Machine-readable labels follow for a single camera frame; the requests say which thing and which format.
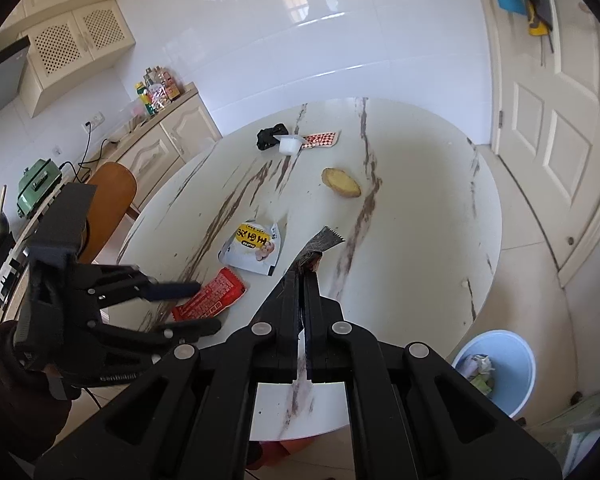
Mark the cream wall cabinet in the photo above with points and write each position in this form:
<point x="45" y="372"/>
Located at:
<point x="105" y="30"/>

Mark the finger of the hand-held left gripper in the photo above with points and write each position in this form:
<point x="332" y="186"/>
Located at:
<point x="172" y="289"/>
<point x="185" y="331"/>

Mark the green electric cooker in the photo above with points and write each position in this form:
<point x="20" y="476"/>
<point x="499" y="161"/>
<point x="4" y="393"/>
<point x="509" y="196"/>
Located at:
<point x="37" y="182"/>

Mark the light blue plastic bin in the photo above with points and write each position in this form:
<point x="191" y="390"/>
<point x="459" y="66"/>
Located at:
<point x="510" y="360"/>

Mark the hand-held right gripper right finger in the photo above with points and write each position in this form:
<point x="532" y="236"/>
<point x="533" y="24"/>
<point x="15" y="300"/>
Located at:
<point x="311" y="292"/>

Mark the white panel door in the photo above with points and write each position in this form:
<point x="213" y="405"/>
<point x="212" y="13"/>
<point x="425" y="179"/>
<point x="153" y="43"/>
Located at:
<point x="555" y="135"/>

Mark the silver foil wrapper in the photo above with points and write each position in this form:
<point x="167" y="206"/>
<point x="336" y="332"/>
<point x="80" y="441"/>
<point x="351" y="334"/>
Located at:
<point x="320" y="242"/>

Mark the small green wrapper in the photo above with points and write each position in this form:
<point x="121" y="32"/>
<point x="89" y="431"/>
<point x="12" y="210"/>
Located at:
<point x="485" y="387"/>

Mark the yellow potato piece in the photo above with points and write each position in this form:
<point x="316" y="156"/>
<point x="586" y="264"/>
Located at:
<point x="341" y="182"/>

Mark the brown wooden chair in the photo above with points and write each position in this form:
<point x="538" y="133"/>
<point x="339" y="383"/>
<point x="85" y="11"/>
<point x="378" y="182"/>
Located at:
<point x="112" y="195"/>

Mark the cream base cabinet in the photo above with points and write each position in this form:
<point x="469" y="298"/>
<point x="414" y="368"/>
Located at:
<point x="150" y="152"/>

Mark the grey range hood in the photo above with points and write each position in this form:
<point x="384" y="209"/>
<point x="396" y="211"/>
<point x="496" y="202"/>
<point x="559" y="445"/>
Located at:
<point x="0" y="85"/>

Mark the black gas stove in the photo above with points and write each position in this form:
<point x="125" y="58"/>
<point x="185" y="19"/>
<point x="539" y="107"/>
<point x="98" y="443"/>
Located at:
<point x="5" y="280"/>

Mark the group of condiment bottles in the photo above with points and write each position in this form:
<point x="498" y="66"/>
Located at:
<point x="157" y="91"/>

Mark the crumpled white paper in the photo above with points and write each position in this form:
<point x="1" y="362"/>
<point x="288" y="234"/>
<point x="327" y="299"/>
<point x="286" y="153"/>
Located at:
<point x="475" y="364"/>

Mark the green patterned mat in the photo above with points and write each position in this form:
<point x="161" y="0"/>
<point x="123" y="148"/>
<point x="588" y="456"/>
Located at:
<point x="580" y="435"/>

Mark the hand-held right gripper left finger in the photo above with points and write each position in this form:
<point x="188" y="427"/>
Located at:
<point x="291" y="292"/>

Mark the round marble table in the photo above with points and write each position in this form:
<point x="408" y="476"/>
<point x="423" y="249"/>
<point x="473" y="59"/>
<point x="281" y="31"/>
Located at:
<point x="420" y="240"/>

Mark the red checkered wrapper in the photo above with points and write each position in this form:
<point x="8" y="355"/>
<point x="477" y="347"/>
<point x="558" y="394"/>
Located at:
<point x="322" y="139"/>

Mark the crumpled black cloth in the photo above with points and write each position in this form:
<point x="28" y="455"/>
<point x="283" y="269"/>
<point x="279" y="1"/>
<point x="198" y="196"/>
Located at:
<point x="268" y="137"/>

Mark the white and yellow snack packet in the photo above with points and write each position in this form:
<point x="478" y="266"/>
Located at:
<point x="250" y="256"/>

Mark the small white plastic cup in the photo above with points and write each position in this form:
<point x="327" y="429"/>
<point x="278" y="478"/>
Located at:
<point x="289" y="146"/>

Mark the red snack packet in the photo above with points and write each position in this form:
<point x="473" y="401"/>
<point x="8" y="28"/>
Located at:
<point x="215" y="296"/>

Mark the person's left forearm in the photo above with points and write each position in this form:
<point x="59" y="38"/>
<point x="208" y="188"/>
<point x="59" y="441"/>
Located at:
<point x="15" y="410"/>

